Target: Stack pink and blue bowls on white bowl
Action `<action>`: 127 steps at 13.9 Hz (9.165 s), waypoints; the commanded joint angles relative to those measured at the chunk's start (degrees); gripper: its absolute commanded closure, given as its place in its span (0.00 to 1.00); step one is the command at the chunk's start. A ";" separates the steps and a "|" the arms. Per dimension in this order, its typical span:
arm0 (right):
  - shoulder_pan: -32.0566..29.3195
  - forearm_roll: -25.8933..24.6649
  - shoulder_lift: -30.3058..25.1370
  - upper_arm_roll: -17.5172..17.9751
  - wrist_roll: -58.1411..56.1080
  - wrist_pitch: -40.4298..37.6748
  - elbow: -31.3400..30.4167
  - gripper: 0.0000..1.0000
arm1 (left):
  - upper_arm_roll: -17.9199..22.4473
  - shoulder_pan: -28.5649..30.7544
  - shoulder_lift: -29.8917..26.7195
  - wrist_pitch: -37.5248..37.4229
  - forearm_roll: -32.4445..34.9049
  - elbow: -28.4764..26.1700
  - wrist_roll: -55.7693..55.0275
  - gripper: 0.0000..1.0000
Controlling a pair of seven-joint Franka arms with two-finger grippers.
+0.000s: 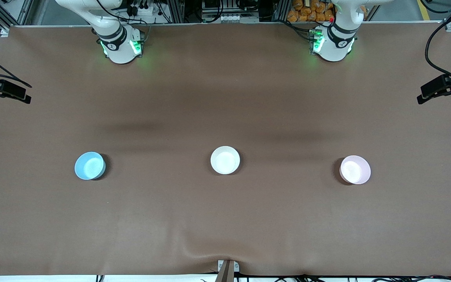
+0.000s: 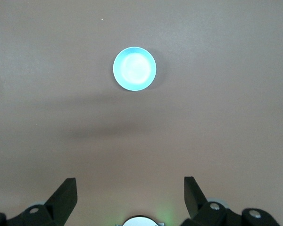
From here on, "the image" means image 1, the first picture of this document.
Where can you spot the white power strip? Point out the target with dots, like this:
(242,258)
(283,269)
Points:
(144,8)

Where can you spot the pink bowl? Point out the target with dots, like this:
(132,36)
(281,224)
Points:
(355,169)

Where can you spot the metal bracket with brown post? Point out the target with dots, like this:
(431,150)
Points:
(228,270)

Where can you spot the white connector box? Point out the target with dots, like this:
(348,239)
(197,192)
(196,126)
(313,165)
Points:
(233,17)

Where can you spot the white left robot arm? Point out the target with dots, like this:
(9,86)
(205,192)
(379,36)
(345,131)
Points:
(333,49)

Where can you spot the brown table mat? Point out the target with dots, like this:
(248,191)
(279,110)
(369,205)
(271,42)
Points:
(225,98)

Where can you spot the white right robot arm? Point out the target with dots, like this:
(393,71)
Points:
(118,47)

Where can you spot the white bowl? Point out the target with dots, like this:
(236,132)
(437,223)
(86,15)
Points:
(225,160)

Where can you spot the light blue bowl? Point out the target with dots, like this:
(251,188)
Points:
(89,166)

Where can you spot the orange packaged snacks pile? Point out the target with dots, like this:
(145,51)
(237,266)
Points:
(311,9)

